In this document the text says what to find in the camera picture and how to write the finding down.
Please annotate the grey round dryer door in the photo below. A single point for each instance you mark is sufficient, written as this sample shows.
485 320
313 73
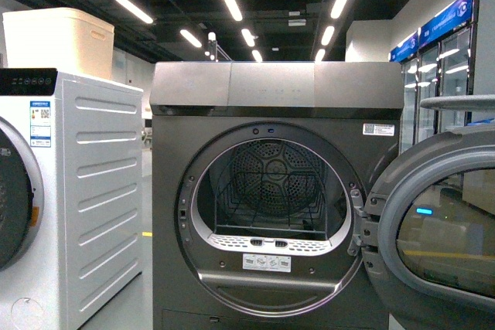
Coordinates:
427 232

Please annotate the cream hamper on washer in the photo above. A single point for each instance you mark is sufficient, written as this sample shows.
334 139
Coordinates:
64 38

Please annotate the glass door display fridge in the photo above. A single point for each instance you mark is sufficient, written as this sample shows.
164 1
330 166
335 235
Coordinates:
449 56

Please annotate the white washing machine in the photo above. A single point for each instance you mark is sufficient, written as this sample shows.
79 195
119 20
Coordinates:
71 195

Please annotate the grey front-load dryer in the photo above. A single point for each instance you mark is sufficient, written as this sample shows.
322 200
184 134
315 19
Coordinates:
260 172

